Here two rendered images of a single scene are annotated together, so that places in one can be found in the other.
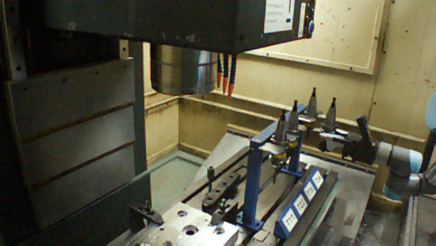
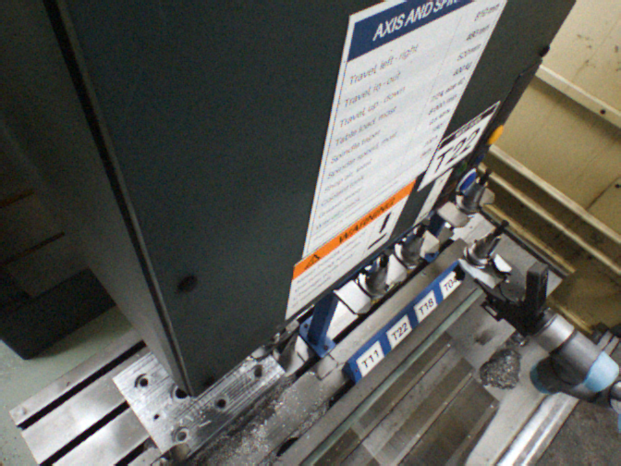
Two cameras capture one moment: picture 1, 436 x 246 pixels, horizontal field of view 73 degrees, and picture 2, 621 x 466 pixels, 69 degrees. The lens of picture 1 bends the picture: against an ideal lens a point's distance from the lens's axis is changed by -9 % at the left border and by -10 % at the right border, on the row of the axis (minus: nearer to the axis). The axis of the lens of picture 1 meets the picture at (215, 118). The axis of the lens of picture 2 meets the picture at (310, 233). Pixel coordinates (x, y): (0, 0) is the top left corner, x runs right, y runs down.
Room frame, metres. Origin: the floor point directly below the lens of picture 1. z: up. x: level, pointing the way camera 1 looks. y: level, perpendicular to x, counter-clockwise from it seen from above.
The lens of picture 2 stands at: (0.46, -0.11, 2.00)
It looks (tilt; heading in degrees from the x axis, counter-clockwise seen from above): 55 degrees down; 6
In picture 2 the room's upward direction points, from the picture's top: 12 degrees clockwise
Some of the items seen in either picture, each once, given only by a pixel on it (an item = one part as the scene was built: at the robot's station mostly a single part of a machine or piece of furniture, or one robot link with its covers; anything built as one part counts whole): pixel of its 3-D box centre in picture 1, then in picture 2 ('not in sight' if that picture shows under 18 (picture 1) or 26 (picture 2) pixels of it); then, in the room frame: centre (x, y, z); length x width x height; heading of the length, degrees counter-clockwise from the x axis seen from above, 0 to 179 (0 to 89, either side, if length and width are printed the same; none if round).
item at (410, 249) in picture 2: (293, 119); (414, 241); (1.04, -0.27, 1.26); 0.04 x 0.04 x 0.07
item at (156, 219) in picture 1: (146, 219); not in sight; (0.82, 0.20, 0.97); 0.13 x 0.03 x 0.15; 58
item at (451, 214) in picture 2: (306, 118); (453, 215); (1.18, -0.35, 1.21); 0.07 x 0.05 x 0.01; 58
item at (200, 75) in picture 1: (184, 63); not in sight; (0.76, 0.08, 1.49); 0.16 x 0.16 x 0.12
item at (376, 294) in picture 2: (279, 142); (373, 282); (0.94, -0.21, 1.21); 0.06 x 0.06 x 0.03
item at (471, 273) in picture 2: (330, 142); (471, 278); (1.05, -0.42, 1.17); 0.09 x 0.03 x 0.06; 71
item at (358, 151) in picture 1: (360, 148); (517, 305); (1.02, -0.52, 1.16); 0.12 x 0.08 x 0.09; 58
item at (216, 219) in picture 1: (223, 217); (274, 341); (0.85, -0.04, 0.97); 0.13 x 0.03 x 0.15; 148
